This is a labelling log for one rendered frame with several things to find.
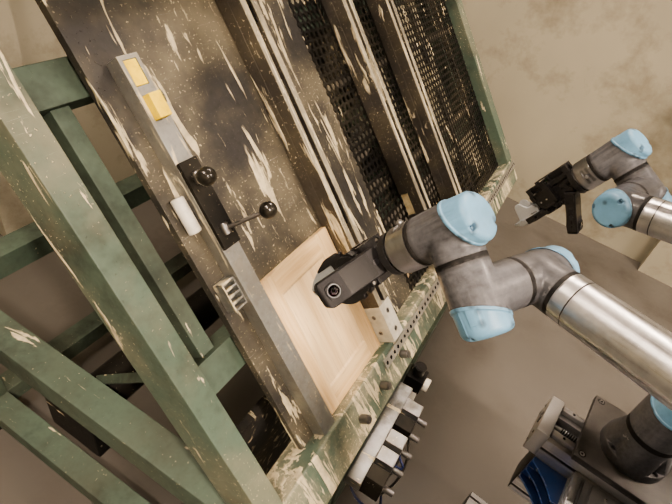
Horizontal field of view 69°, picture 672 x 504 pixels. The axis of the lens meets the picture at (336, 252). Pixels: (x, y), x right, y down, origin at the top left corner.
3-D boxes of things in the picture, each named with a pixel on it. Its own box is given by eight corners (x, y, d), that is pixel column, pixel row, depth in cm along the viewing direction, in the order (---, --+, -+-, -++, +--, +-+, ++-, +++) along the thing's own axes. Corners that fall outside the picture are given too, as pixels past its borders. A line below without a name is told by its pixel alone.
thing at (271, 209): (222, 241, 102) (278, 217, 100) (213, 225, 101) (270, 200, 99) (226, 235, 106) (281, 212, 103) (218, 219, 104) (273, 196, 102)
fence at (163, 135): (313, 434, 122) (325, 436, 120) (105, 64, 93) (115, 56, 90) (323, 419, 126) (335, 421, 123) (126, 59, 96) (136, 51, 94)
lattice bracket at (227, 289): (227, 313, 107) (236, 312, 105) (212, 286, 105) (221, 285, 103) (239, 303, 110) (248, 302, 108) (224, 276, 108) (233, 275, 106)
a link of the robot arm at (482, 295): (547, 316, 65) (517, 240, 67) (488, 341, 60) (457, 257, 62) (505, 325, 72) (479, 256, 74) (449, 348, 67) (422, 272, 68)
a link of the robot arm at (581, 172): (610, 175, 117) (602, 186, 111) (593, 185, 120) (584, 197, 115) (590, 151, 117) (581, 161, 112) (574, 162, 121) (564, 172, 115)
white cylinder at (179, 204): (166, 203, 99) (186, 237, 101) (175, 200, 97) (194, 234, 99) (177, 197, 101) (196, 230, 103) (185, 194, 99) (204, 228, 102)
